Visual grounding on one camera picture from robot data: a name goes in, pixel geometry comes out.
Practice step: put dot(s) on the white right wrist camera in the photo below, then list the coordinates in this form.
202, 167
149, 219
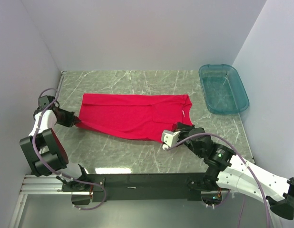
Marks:
169, 139

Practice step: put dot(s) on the red t shirt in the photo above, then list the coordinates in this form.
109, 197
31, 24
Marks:
134, 117

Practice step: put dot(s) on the teal plastic bin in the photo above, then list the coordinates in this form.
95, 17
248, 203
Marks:
223, 89

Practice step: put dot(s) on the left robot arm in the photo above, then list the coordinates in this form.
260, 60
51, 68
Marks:
42, 148

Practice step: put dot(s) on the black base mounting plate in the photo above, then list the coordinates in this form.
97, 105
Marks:
155, 186

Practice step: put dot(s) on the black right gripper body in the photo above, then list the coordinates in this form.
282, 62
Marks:
184, 132

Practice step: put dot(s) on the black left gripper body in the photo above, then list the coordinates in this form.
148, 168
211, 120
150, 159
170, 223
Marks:
66, 118

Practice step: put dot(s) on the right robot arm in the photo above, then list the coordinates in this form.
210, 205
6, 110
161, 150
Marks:
227, 170

